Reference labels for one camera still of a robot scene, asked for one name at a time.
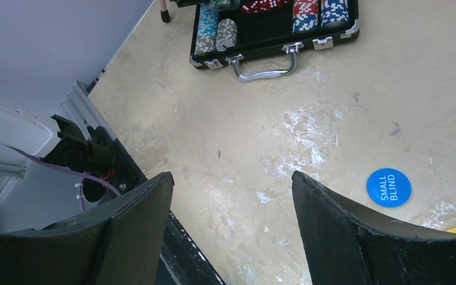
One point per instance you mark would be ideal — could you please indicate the yellow red blue chip row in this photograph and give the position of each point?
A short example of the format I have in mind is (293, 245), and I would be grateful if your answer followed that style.
(334, 13)

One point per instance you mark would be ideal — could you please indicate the blue small blind button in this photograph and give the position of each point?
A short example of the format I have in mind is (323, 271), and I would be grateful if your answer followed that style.
(389, 187)

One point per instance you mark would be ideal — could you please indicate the pink tripod stand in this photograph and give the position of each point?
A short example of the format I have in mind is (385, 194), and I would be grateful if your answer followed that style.
(164, 13)

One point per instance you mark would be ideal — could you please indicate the purple red blue chip row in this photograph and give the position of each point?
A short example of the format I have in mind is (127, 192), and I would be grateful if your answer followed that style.
(305, 15)

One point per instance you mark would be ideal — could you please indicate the grey chip stack front left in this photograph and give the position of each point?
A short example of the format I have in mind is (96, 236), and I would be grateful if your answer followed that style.
(204, 44)

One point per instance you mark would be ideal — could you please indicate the black poker chip case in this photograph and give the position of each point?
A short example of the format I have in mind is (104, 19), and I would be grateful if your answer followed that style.
(270, 33)

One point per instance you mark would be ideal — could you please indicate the green 20 chip stack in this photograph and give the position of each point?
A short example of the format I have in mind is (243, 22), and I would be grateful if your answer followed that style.
(223, 5)

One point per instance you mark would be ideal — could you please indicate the red dice row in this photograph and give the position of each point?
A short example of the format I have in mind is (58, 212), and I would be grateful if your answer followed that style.
(260, 6)

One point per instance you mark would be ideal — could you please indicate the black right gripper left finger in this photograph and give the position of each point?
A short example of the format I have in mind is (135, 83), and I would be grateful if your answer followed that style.
(118, 242)

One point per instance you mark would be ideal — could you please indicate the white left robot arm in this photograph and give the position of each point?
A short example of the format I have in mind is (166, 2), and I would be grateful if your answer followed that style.
(31, 132)

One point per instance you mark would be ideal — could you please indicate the light blue chip stack in case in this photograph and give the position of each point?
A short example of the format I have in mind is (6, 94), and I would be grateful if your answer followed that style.
(208, 21)

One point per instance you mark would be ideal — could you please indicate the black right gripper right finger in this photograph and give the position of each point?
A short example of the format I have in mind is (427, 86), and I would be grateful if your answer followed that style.
(346, 242)

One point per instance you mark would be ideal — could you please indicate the grey chip stack front right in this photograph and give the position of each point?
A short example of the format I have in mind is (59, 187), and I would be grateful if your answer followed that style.
(226, 35)

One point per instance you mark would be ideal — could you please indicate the grey chip stack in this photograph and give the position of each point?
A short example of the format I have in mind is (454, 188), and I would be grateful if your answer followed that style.
(204, 44)
(226, 35)

